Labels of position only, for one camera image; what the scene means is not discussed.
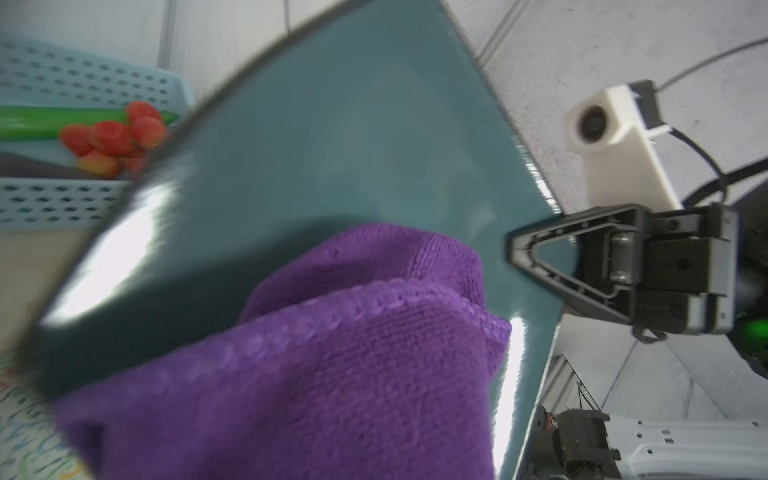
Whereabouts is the dark teal square plate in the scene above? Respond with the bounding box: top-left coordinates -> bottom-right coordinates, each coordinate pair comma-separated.
37,1 -> 563,479

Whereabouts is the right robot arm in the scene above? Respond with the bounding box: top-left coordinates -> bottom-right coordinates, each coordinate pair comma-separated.
506,160 -> 767,479

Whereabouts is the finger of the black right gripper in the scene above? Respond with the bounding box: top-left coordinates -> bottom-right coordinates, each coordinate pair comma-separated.
507,204 -> 645,324

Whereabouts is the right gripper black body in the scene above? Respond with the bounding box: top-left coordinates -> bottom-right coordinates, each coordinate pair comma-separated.
632,204 -> 739,335

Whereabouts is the green cucumber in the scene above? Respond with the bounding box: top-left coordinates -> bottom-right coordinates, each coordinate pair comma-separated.
0,105 -> 180,143

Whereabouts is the light blue perforated basket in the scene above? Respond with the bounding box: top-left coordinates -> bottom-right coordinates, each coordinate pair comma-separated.
1,33 -> 194,232

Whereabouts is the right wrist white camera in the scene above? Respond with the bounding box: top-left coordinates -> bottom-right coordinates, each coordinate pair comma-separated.
564,80 -> 682,213

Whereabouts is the purple cloth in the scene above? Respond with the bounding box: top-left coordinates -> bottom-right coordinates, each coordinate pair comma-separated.
53,224 -> 511,479

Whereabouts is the colourful squiggle round plate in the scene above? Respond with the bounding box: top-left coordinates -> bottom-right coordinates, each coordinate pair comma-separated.
1,354 -> 92,479

